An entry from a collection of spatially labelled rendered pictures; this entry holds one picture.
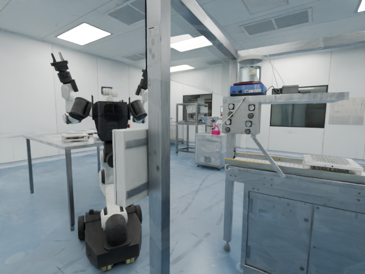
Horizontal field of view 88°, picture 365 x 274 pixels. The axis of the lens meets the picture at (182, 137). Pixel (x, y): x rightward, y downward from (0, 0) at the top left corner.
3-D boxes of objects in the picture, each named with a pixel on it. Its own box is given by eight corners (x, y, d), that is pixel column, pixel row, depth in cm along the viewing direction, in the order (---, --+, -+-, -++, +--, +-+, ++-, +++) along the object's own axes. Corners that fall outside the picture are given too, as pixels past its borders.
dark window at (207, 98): (182, 122, 785) (182, 95, 772) (182, 122, 786) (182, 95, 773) (211, 123, 710) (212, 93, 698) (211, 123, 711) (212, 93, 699)
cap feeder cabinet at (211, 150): (194, 166, 432) (195, 133, 424) (206, 161, 479) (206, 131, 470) (220, 171, 397) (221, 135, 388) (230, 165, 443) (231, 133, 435)
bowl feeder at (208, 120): (199, 132, 435) (200, 116, 431) (206, 131, 465) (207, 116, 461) (219, 134, 408) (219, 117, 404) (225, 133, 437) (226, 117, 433)
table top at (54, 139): (23, 137, 268) (23, 135, 268) (98, 132, 354) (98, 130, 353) (64, 150, 175) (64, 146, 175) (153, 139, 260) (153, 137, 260)
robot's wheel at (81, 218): (83, 220, 170) (84, 211, 188) (77, 222, 168) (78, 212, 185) (84, 242, 171) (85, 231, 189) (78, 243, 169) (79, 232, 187)
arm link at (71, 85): (65, 76, 154) (71, 89, 159) (56, 79, 145) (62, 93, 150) (77, 75, 152) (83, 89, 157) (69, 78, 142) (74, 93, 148)
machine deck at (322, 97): (222, 103, 120) (222, 97, 120) (237, 106, 153) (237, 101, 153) (349, 99, 90) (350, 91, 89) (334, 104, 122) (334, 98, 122)
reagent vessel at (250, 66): (234, 83, 122) (235, 53, 120) (240, 86, 135) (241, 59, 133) (259, 81, 115) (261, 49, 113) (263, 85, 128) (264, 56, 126)
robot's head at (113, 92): (118, 99, 153) (117, 88, 152) (104, 99, 149) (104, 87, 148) (117, 100, 159) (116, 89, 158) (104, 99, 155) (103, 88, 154)
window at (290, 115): (269, 126, 596) (271, 88, 584) (269, 126, 597) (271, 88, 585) (323, 128, 518) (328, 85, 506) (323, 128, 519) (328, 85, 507)
